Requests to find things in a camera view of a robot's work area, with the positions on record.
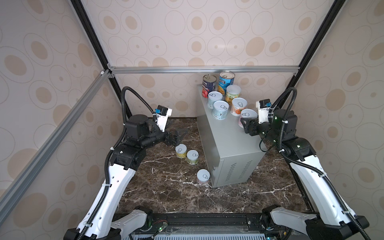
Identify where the pink label can back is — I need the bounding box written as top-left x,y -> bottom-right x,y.
238,109 -> 258,129

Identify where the pink label can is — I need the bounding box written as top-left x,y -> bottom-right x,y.
238,109 -> 258,129
197,169 -> 211,186

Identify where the peach label can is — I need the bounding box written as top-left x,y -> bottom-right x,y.
231,98 -> 248,117

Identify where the white lid can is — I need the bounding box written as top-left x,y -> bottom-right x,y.
212,101 -> 229,120
175,144 -> 187,159

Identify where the yellow label can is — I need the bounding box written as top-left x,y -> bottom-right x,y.
225,85 -> 242,106

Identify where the teal label can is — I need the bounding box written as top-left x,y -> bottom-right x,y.
207,91 -> 223,110

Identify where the blue progresso soup can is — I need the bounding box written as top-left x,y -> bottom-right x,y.
218,71 -> 235,96

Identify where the dark blue red soup can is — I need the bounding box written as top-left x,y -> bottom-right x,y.
202,74 -> 217,98

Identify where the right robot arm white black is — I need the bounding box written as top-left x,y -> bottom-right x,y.
240,109 -> 370,240

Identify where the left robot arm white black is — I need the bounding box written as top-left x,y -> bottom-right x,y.
64,115 -> 188,240

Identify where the green label can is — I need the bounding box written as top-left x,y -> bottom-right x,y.
187,150 -> 199,165

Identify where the grey metal cabinet box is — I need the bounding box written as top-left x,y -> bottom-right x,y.
195,85 -> 265,188

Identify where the pink label can front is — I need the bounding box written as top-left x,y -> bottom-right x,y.
197,169 -> 211,186

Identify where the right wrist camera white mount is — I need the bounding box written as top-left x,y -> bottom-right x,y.
256,99 -> 272,124

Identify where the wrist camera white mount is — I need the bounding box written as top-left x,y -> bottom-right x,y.
256,99 -> 272,124
153,105 -> 172,133

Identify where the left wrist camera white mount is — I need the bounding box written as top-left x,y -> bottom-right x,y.
153,105 -> 172,133

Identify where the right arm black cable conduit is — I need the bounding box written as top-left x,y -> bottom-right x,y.
266,86 -> 373,240

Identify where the horizontal aluminium rail back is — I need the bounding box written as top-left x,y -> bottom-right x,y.
110,66 -> 300,75

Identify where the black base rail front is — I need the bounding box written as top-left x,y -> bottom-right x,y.
78,211 -> 331,240

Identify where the black corner frame post right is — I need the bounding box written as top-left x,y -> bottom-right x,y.
286,0 -> 347,90

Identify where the black corner frame post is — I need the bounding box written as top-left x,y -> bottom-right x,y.
69,0 -> 132,118
286,0 -> 347,90

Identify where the black corner frame post left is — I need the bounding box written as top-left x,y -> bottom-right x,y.
69,0 -> 132,118

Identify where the diagonal aluminium rail left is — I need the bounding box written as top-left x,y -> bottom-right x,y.
1,70 -> 111,224

